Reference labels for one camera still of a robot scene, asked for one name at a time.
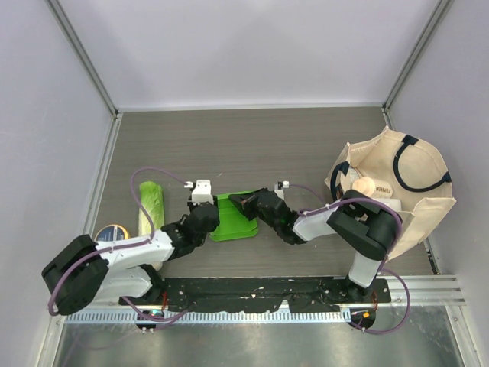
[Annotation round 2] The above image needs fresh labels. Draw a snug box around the green paper box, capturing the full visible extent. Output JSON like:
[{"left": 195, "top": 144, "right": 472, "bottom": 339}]
[{"left": 209, "top": 193, "right": 259, "bottom": 242}]

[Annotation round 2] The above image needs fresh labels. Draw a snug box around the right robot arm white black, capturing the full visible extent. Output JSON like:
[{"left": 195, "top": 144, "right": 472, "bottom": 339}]
[{"left": 228, "top": 188, "right": 402, "bottom": 302}]

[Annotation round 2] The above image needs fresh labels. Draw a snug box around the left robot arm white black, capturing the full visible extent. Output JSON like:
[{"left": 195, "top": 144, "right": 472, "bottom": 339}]
[{"left": 41, "top": 203, "right": 219, "bottom": 316}]

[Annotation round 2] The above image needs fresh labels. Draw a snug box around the napa cabbage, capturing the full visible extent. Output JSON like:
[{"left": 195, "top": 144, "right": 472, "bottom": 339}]
[{"left": 138, "top": 181, "right": 165, "bottom": 235}]

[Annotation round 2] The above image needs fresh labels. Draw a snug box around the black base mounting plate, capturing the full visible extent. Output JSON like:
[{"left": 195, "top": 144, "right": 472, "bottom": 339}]
[{"left": 130, "top": 277, "right": 391, "bottom": 313}]

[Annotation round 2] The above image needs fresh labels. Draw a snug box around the round blue yellow tin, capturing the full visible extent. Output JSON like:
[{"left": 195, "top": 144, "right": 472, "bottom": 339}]
[{"left": 95, "top": 224, "right": 130, "bottom": 242}]

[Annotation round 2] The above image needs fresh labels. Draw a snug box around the beige cap bottle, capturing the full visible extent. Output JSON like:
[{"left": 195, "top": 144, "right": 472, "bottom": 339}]
[{"left": 351, "top": 177, "right": 376, "bottom": 197}]

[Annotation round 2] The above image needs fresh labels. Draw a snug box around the beige canvas tote bag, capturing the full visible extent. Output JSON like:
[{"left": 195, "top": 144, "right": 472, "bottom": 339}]
[{"left": 325, "top": 128, "right": 456, "bottom": 260}]

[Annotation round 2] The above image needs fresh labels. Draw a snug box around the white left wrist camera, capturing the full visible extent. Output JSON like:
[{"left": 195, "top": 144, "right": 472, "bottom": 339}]
[{"left": 184, "top": 180, "right": 214, "bottom": 206}]

